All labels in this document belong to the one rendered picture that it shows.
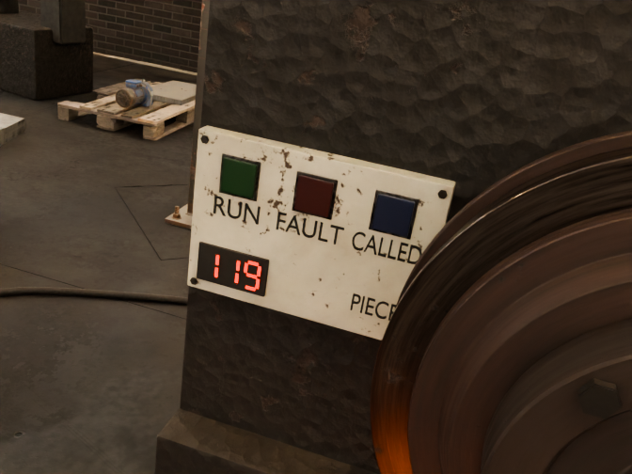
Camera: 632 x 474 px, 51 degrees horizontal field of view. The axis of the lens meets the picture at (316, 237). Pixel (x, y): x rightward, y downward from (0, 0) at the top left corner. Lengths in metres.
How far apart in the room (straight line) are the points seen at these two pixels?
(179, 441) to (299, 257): 0.28
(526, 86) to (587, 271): 0.21
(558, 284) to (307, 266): 0.29
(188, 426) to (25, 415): 1.45
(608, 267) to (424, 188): 0.21
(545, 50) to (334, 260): 0.28
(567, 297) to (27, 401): 2.01
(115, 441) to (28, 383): 0.41
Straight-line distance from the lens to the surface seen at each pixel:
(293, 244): 0.67
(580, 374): 0.44
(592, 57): 0.62
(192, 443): 0.82
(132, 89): 5.12
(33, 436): 2.18
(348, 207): 0.64
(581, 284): 0.47
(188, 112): 5.35
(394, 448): 0.60
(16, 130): 4.85
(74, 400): 2.30
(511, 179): 0.54
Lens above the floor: 1.42
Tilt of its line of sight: 23 degrees down
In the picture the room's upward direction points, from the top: 9 degrees clockwise
